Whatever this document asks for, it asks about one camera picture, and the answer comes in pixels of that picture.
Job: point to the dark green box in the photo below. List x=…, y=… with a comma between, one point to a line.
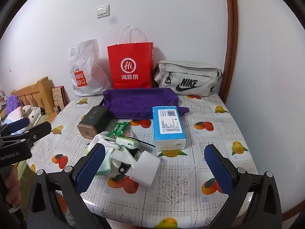
x=97, y=119

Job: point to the knotted white sock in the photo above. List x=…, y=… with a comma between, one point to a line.
x=101, y=138

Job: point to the blue tissue pack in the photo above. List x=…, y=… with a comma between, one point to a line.
x=169, y=124

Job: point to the purple fabric tray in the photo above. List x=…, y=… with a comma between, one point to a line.
x=138, y=102

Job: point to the brown wooden door frame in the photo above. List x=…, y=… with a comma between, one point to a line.
x=232, y=40

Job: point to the wooden headboard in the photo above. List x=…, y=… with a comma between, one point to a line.
x=40, y=88

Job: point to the white light switch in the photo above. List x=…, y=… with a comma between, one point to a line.
x=103, y=10

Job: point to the purple plush toy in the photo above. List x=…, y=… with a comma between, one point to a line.
x=13, y=103

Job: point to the light green tissue packet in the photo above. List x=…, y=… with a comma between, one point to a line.
x=126, y=142

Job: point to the white plastic shopping bag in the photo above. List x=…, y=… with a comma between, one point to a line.
x=83, y=62

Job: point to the white sponge block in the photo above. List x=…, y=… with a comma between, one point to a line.
x=145, y=169

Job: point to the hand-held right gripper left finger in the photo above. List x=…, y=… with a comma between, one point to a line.
x=91, y=169

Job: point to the beige waist bag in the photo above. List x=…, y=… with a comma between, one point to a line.
x=190, y=71

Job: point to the green wipes packet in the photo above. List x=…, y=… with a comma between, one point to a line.
x=119, y=128

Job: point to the white spotted plush toy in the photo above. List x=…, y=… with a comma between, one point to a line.
x=32, y=114

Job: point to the person's left hand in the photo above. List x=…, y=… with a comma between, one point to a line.
x=13, y=186

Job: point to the patterned picture frame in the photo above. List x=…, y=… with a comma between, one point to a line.
x=58, y=97

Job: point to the red paper bag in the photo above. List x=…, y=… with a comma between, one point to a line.
x=129, y=57

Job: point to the blue striped pillow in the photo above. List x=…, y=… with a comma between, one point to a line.
x=14, y=115

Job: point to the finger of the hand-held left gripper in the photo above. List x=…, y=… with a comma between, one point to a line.
x=19, y=124
x=40, y=130

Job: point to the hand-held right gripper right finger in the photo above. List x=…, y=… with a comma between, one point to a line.
x=219, y=169

